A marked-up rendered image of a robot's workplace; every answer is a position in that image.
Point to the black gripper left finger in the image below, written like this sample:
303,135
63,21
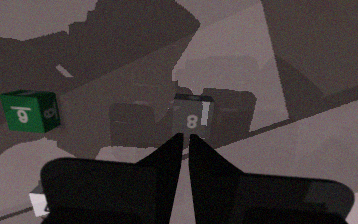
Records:
146,188

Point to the green block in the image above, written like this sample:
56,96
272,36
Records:
31,111

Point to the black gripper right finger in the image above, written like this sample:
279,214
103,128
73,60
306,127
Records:
222,193

